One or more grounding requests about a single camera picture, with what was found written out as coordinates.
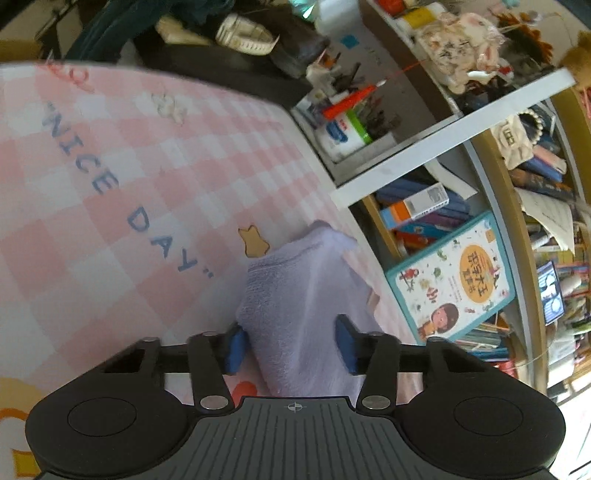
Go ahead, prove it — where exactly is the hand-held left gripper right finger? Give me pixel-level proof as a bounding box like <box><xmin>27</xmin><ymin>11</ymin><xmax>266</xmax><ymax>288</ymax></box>
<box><xmin>335</xmin><ymin>315</ymin><xmax>481</xmax><ymax>411</ymax></box>

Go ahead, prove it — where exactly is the tablet screen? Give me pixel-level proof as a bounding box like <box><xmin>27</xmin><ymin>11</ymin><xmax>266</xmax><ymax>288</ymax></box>
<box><xmin>537</xmin><ymin>261</ymin><xmax>565</xmax><ymax>326</ymax></box>

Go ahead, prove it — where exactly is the large white book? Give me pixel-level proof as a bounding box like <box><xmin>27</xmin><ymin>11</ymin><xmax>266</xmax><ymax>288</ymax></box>
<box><xmin>424</xmin><ymin>161</ymin><xmax>479</xmax><ymax>200</ymax></box>

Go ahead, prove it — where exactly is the red pen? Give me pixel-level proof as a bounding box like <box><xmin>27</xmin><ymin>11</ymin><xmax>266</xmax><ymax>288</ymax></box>
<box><xmin>323</xmin><ymin>82</ymin><xmax>387</xmax><ymax>120</ymax></box>

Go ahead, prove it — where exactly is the wooden bookshelf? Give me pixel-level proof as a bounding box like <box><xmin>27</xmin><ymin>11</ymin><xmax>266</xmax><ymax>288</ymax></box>
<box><xmin>330</xmin><ymin>0</ymin><xmax>591</xmax><ymax>403</ymax></box>

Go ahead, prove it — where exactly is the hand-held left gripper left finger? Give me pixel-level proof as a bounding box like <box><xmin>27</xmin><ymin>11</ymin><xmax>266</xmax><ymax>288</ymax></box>
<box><xmin>99</xmin><ymin>323</ymin><xmax>250</xmax><ymax>411</ymax></box>

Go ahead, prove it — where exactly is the white and orange box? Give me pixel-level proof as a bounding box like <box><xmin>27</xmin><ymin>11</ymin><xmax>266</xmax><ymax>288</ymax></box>
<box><xmin>379</xmin><ymin>182</ymin><xmax>450</xmax><ymax>230</ymax></box>

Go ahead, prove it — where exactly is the purple and pink sweater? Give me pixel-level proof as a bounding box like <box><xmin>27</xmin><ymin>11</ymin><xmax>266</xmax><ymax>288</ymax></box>
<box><xmin>235</xmin><ymin>220</ymin><xmax>406</xmax><ymax>400</ymax></box>

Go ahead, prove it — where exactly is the row of blue books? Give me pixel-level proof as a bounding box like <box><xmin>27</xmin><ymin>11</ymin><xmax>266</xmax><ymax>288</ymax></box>
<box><xmin>375</xmin><ymin>178</ymin><xmax>474</xmax><ymax>252</ymax></box>

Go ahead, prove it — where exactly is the pink checked tablecloth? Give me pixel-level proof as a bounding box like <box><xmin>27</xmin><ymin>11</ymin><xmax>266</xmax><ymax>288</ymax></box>
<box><xmin>0</xmin><ymin>62</ymin><xmax>419</xmax><ymax>480</ymax></box>

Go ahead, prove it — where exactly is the cream plush doll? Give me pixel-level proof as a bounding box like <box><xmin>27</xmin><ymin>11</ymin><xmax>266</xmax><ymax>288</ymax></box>
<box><xmin>418</xmin><ymin>13</ymin><xmax>506</xmax><ymax>93</ymax></box>

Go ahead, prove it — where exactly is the white pen holder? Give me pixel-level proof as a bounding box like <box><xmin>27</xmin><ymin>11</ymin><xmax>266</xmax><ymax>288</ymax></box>
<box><xmin>315</xmin><ymin>111</ymin><xmax>374</xmax><ymax>162</ymax></box>

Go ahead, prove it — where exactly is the cream pouch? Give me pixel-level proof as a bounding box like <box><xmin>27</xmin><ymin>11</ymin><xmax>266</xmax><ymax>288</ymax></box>
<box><xmin>490</xmin><ymin>117</ymin><xmax>536</xmax><ymax>169</ymax></box>

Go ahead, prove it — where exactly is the illustrated children's book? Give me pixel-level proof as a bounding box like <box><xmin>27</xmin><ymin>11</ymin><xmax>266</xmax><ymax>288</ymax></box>
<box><xmin>385</xmin><ymin>211</ymin><xmax>515</xmax><ymax>346</ymax></box>

